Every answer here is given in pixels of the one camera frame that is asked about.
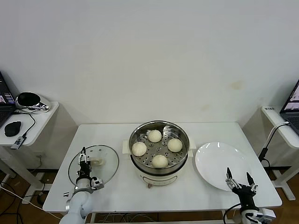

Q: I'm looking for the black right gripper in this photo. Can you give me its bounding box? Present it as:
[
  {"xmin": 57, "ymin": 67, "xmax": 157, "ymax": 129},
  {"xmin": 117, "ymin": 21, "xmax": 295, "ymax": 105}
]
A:
[{"xmin": 225, "ymin": 167, "xmax": 259, "ymax": 210}]

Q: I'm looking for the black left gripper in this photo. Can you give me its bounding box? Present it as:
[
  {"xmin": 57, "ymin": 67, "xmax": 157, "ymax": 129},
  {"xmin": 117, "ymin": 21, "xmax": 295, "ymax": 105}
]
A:
[{"xmin": 77, "ymin": 147, "xmax": 93, "ymax": 180}]

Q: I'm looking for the glass pot lid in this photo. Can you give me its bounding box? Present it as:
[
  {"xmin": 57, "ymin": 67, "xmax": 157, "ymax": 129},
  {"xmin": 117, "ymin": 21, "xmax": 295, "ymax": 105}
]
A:
[{"xmin": 68, "ymin": 145, "xmax": 120, "ymax": 185}]

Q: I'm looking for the white steamed baozi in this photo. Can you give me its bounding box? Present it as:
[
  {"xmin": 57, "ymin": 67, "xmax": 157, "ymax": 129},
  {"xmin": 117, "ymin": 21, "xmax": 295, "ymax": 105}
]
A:
[
  {"xmin": 152, "ymin": 154, "xmax": 169, "ymax": 169},
  {"xmin": 131, "ymin": 142, "xmax": 147, "ymax": 156},
  {"xmin": 167, "ymin": 138, "xmax": 183, "ymax": 152},
  {"xmin": 148, "ymin": 130, "xmax": 162, "ymax": 143}
]

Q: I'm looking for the perforated steel steamer basket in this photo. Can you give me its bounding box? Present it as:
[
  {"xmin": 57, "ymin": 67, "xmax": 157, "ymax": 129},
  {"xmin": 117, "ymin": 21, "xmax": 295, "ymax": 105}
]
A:
[{"xmin": 121, "ymin": 120, "xmax": 197, "ymax": 169}]

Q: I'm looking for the white round plate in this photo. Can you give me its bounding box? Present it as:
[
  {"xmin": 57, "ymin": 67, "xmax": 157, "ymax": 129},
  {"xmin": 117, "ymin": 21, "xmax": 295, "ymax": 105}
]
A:
[{"xmin": 195, "ymin": 141, "xmax": 253, "ymax": 192}]

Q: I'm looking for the white side table with mouse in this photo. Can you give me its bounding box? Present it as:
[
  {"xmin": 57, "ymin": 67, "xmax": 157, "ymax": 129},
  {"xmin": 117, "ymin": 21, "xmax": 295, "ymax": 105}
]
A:
[{"xmin": 0, "ymin": 100, "xmax": 60, "ymax": 196}]

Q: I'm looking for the white side table with label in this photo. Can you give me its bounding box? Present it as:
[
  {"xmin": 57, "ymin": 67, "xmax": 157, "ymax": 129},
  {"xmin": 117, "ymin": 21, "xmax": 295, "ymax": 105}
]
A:
[{"xmin": 261, "ymin": 105, "xmax": 299, "ymax": 201}]

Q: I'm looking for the small grey usb hub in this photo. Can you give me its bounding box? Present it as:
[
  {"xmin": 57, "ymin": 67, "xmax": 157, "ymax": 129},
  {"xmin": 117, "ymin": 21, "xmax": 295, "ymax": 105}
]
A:
[{"xmin": 11, "ymin": 134, "xmax": 27, "ymax": 150}]

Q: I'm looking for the cream electric cooker base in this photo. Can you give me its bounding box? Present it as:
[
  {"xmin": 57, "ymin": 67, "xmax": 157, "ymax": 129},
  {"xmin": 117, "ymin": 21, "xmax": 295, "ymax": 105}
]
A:
[{"xmin": 122, "ymin": 140, "xmax": 194, "ymax": 189}]

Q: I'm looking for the black computer mouse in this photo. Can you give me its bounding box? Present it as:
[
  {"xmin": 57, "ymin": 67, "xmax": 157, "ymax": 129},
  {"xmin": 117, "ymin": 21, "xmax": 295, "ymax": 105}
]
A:
[{"xmin": 4, "ymin": 120, "xmax": 22, "ymax": 137}]

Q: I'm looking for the black laptop beside chrome helmet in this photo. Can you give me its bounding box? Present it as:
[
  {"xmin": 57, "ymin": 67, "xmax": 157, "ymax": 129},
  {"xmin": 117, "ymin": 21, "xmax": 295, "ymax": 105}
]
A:
[{"xmin": 0, "ymin": 70, "xmax": 17, "ymax": 128}]

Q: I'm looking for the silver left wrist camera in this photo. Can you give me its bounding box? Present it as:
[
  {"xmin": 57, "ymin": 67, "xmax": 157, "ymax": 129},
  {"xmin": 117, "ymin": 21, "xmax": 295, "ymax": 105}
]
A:
[{"xmin": 90, "ymin": 177, "xmax": 105, "ymax": 190}]

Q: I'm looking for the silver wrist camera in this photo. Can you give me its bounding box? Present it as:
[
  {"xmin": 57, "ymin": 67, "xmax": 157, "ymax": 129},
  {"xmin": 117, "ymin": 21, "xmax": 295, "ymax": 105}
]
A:
[
  {"xmin": 90, "ymin": 177, "xmax": 105, "ymax": 190},
  {"xmin": 256, "ymin": 208, "xmax": 275, "ymax": 224}
]

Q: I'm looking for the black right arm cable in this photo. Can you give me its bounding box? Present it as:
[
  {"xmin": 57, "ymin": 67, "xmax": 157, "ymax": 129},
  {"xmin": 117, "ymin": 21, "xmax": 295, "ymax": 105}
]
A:
[{"xmin": 223, "ymin": 203, "xmax": 242, "ymax": 224}]

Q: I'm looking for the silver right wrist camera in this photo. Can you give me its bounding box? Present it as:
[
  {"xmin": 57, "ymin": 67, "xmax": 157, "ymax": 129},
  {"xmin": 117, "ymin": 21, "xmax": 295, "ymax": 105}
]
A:
[{"xmin": 256, "ymin": 208, "xmax": 275, "ymax": 224}]

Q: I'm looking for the black white charger cable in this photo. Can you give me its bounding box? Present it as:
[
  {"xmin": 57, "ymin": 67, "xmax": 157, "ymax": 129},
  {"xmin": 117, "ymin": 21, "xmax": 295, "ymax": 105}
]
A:
[{"xmin": 258, "ymin": 121, "xmax": 290, "ymax": 168}]

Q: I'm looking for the thin black usb cable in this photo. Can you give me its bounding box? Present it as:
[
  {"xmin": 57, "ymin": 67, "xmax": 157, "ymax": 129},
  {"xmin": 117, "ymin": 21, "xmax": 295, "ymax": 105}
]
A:
[{"xmin": 13, "ymin": 111, "xmax": 37, "ymax": 138}]

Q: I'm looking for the white main table frame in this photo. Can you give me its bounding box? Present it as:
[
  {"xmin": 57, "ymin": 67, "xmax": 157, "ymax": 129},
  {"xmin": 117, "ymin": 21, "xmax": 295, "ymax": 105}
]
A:
[{"xmin": 88, "ymin": 209, "xmax": 263, "ymax": 224}]

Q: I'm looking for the black laptop with charger cable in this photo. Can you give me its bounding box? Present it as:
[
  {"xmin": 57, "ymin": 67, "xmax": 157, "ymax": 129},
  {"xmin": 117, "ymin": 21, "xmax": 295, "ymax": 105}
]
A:
[{"xmin": 279, "ymin": 79, "xmax": 299, "ymax": 137}]

